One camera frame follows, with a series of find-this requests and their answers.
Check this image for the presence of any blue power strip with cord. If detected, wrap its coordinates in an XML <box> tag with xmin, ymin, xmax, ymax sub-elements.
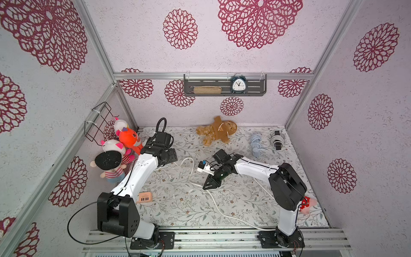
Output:
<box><xmin>250</xmin><ymin>133</ymin><xmax>266</xmax><ymax>158</ymax></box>

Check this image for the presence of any pink power strip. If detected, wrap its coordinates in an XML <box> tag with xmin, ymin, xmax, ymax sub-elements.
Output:
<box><xmin>136</xmin><ymin>192</ymin><xmax>153</xmax><ymax>203</ymax></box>

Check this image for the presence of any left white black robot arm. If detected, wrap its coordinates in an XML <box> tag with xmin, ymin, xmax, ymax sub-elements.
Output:
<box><xmin>96</xmin><ymin>117</ymin><xmax>178</xmax><ymax>244</ymax></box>

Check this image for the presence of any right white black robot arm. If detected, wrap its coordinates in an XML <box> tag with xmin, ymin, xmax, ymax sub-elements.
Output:
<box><xmin>198</xmin><ymin>149</ymin><xmax>307</xmax><ymax>237</ymax></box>

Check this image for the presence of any brown teddy bear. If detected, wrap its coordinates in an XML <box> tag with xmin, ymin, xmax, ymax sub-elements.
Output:
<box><xmin>196</xmin><ymin>116</ymin><xmax>238</xmax><ymax>147</ymax></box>

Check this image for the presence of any orange fox plush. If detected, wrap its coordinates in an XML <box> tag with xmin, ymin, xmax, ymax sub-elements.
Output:
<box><xmin>116</xmin><ymin>127</ymin><xmax>143</xmax><ymax>155</ymax></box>

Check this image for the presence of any pink striped pig plush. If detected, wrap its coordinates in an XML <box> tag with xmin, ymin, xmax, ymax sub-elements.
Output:
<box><xmin>94</xmin><ymin>138</ymin><xmax>136</xmax><ymax>184</ymax></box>

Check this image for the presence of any black-haired doll plush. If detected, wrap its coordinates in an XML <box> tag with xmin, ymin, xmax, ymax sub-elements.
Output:
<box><xmin>90</xmin><ymin>151</ymin><xmax>126</xmax><ymax>179</ymax></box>

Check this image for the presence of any beige pouch on shelf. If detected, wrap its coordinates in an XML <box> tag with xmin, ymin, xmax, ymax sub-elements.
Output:
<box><xmin>193</xmin><ymin>86</ymin><xmax>222</xmax><ymax>95</ymax></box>

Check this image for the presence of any teal alarm clock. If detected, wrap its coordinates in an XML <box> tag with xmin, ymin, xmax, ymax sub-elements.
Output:
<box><xmin>231</xmin><ymin>76</ymin><xmax>248</xmax><ymax>94</ymax></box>

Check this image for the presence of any pink red dotted plush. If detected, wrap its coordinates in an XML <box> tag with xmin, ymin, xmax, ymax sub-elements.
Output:
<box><xmin>299</xmin><ymin>197</ymin><xmax>318</xmax><ymax>215</ymax></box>

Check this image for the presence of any black power strip white cord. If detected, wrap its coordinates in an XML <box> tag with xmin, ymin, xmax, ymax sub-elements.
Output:
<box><xmin>270</xmin><ymin>130</ymin><xmax>286</xmax><ymax>152</ymax></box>

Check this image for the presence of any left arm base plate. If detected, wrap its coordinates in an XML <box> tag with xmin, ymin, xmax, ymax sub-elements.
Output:
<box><xmin>130</xmin><ymin>231</ymin><xmax>175</xmax><ymax>250</ymax></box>

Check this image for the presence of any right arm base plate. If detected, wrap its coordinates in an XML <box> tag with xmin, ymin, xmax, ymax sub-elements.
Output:
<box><xmin>258</xmin><ymin>230</ymin><xmax>305</xmax><ymax>249</ymax></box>

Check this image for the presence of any black wire basket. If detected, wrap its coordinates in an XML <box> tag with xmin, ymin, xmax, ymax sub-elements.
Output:
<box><xmin>83</xmin><ymin>102</ymin><xmax>118</xmax><ymax>146</ymax></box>

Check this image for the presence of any grey wall shelf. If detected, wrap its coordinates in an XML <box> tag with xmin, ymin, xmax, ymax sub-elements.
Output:
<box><xmin>183</xmin><ymin>73</ymin><xmax>267</xmax><ymax>97</ymax></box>

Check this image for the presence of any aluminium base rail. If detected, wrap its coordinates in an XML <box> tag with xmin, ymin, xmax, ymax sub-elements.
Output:
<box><xmin>80</xmin><ymin>227</ymin><xmax>353</xmax><ymax>257</ymax></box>

